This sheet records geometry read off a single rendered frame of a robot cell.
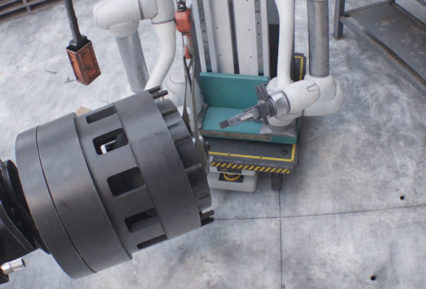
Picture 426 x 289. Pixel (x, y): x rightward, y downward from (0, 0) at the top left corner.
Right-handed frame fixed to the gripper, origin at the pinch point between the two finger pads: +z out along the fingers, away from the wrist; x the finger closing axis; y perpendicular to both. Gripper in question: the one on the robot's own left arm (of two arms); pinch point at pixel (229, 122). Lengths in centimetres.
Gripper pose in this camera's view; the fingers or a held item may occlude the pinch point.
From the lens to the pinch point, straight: 156.7
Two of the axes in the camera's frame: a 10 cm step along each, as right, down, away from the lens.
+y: 3.6, 9.3, 0.1
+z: -9.1, 3.5, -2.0
